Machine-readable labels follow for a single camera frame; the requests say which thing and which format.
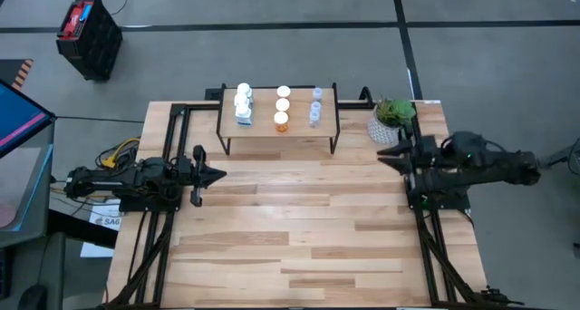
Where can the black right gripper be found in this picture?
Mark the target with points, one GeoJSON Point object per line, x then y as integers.
{"type": "Point", "coordinates": [426, 151]}

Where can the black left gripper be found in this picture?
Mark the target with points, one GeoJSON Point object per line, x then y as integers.
{"type": "Point", "coordinates": [185, 174]}

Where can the white melatonin supplement bottle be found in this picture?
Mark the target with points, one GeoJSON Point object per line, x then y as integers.
{"type": "Point", "coordinates": [241, 99]}
{"type": "Point", "coordinates": [243, 113]}
{"type": "Point", "coordinates": [244, 89]}

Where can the orange pill bottle white cap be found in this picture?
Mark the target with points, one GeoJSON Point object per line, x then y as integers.
{"type": "Point", "coordinates": [283, 104]}
{"type": "Point", "coordinates": [283, 91]}
{"type": "Point", "coordinates": [281, 118]}

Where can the small clear plastic bottle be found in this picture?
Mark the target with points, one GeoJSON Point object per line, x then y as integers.
{"type": "Point", "coordinates": [316, 106]}
{"type": "Point", "coordinates": [314, 117]}
{"type": "Point", "coordinates": [317, 92]}

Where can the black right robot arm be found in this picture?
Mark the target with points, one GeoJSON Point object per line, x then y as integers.
{"type": "Point", "coordinates": [489, 165]}

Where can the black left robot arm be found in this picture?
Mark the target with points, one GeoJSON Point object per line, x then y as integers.
{"type": "Point", "coordinates": [118, 181]}

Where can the potted succulent in white pot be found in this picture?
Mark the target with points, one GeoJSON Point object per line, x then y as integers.
{"type": "Point", "coordinates": [392, 113]}

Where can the small black box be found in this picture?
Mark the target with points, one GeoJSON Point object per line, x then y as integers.
{"type": "Point", "coordinates": [215, 93]}

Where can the white paper sheet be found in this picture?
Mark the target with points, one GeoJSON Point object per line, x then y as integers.
{"type": "Point", "coordinates": [102, 224]}

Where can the black desk beam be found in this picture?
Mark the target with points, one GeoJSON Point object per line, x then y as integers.
{"type": "Point", "coordinates": [81, 230]}

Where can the black table clamp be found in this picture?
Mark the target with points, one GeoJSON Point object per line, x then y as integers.
{"type": "Point", "coordinates": [498, 297]}

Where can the black crate with red top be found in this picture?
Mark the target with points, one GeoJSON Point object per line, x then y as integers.
{"type": "Point", "coordinates": [90, 38]}

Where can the grey desk surface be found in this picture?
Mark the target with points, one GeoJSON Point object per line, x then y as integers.
{"type": "Point", "coordinates": [22, 187]}

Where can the monitor with blue pink screen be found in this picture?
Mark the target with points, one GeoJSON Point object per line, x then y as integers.
{"type": "Point", "coordinates": [18, 115]}

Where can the black computer mouse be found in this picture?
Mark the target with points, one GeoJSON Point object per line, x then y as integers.
{"type": "Point", "coordinates": [31, 296]}

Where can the black yellow striped floor mat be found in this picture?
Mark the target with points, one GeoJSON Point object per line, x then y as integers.
{"type": "Point", "coordinates": [18, 72]}

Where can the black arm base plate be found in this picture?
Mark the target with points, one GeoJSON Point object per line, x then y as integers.
{"type": "Point", "coordinates": [149, 206]}
{"type": "Point", "coordinates": [453, 204]}

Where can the black curved bracket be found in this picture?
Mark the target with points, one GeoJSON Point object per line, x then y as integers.
{"type": "Point", "coordinates": [368, 97]}

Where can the wooden shelf with black frame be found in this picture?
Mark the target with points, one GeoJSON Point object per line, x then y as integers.
{"type": "Point", "coordinates": [263, 128]}

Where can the black aluminium frame rails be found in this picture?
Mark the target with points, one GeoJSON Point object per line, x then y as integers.
{"type": "Point", "coordinates": [158, 274]}
{"type": "Point", "coordinates": [433, 274]}

